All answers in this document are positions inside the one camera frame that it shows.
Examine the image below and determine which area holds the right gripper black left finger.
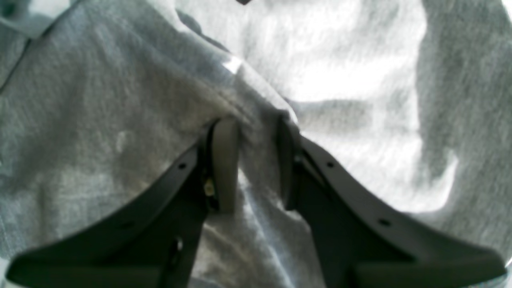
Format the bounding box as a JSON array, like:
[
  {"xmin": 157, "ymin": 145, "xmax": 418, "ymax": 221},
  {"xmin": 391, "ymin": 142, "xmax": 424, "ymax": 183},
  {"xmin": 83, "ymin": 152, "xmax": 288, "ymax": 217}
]
[{"xmin": 6, "ymin": 117, "xmax": 239, "ymax": 288}]

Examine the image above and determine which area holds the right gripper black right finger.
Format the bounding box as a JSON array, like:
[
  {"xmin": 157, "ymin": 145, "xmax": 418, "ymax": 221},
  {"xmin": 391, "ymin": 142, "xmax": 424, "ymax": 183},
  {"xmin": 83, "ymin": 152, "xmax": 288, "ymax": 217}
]
[{"xmin": 277, "ymin": 117, "xmax": 506, "ymax": 288}]

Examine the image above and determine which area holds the grey T-shirt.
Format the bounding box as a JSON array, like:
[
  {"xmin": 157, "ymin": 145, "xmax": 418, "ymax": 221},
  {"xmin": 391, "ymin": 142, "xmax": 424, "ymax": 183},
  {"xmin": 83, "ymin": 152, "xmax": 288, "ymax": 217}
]
[{"xmin": 1, "ymin": 0, "xmax": 511, "ymax": 288}]

